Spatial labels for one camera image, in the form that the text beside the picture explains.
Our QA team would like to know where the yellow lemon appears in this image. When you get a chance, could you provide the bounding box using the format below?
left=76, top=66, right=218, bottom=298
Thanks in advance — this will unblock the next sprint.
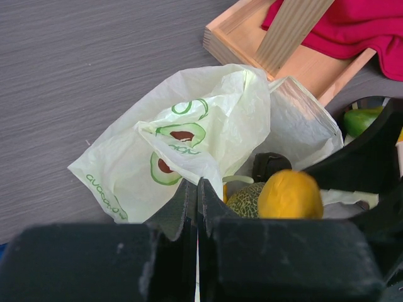
left=258, top=169, right=324, bottom=219

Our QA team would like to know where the red t-shirt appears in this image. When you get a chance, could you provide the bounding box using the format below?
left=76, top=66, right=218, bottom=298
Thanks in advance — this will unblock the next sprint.
left=260, top=0, right=403, bottom=82

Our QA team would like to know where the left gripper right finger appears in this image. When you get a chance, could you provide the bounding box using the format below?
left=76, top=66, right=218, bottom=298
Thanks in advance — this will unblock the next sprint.
left=196, top=178, right=240, bottom=236

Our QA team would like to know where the wooden clothes rack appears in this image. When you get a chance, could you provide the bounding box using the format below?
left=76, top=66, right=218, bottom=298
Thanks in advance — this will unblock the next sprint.
left=203, top=0, right=376, bottom=106

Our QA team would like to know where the dark purple fruit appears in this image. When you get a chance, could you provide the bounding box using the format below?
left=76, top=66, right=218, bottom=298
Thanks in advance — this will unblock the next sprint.
left=252, top=152, right=292, bottom=182

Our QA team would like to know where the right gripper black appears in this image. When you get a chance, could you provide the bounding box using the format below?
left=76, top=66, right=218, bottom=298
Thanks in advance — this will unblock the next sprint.
left=304, top=98, right=402, bottom=239

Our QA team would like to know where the green cantaloupe melon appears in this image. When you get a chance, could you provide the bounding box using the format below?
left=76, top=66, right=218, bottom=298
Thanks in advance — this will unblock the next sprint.
left=227, top=182, right=265, bottom=218

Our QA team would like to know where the yellow bell pepper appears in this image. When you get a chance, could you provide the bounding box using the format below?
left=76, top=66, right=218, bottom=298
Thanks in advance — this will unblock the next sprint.
left=223, top=184, right=227, bottom=204

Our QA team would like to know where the green mango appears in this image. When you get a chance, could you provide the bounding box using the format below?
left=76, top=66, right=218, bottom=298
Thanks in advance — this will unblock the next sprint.
left=343, top=106, right=383, bottom=138

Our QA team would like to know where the black fruit plate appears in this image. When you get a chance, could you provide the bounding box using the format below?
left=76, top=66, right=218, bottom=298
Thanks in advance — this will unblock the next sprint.
left=335, top=96, right=391, bottom=140

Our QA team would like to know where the green avocado plastic bag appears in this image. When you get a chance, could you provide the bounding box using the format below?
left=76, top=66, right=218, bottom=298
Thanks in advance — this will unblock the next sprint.
left=67, top=63, right=378, bottom=225

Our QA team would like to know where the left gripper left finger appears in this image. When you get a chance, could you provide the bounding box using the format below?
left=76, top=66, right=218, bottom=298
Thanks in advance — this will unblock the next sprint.
left=146, top=179, right=197, bottom=241

